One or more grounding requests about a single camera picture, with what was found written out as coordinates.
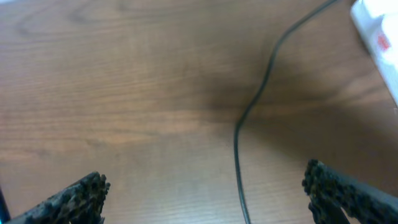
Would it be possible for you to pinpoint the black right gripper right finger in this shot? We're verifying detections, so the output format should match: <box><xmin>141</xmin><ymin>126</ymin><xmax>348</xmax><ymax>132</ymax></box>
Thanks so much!
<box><xmin>302</xmin><ymin>159</ymin><xmax>397</xmax><ymax>224</ymax></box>

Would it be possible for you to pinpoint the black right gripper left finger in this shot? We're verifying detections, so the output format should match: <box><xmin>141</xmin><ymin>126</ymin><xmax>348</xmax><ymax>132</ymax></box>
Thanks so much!
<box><xmin>8</xmin><ymin>172</ymin><xmax>111</xmax><ymax>224</ymax></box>

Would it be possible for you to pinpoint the black USB charging cable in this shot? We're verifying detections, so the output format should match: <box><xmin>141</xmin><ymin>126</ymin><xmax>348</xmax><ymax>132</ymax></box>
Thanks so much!
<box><xmin>233</xmin><ymin>0</ymin><xmax>340</xmax><ymax>224</ymax></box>

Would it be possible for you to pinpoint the white power strip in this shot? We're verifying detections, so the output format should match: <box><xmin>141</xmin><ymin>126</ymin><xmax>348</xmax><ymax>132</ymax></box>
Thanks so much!
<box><xmin>350</xmin><ymin>0</ymin><xmax>397</xmax><ymax>101</ymax></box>

